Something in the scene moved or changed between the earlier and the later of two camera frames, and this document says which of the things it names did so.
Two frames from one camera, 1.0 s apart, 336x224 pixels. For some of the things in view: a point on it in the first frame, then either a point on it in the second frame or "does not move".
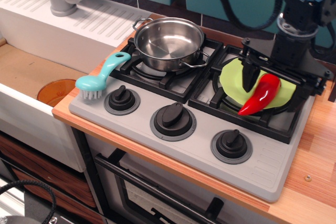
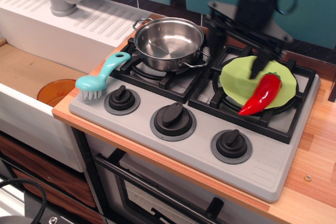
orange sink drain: x=51 y=92 does not move
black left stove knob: x=122 y=102 does not move
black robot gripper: x=286 y=55 to x=252 y=19
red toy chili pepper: x=267 y=87 does not move
